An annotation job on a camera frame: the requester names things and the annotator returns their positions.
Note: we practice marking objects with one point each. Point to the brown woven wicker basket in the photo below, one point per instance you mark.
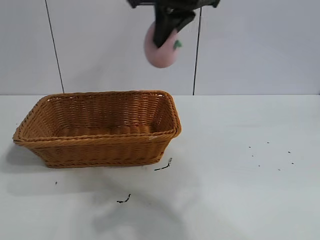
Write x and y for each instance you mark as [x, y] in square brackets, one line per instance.
[100, 147]

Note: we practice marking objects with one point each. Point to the pink toy peach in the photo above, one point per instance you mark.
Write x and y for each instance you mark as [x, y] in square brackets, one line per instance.
[162, 56]

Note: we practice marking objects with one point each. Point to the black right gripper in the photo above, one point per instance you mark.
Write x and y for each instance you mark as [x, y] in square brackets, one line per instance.
[172, 3]

